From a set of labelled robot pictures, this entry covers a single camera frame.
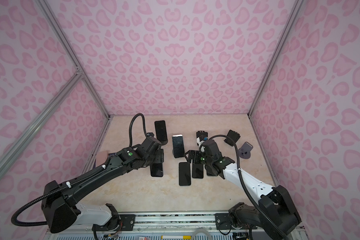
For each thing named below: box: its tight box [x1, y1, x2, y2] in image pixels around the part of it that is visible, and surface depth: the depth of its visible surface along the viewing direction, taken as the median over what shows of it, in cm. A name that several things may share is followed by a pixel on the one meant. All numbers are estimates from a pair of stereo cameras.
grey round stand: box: [238, 141, 253, 159], surface depth 95 cm
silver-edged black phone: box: [172, 134, 185, 158], surface depth 97 cm
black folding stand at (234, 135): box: [224, 129, 241, 147], surface depth 103 cm
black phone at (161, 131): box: [154, 120, 168, 142], surface depth 99 cm
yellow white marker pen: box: [160, 235, 192, 240], surface depth 71 cm
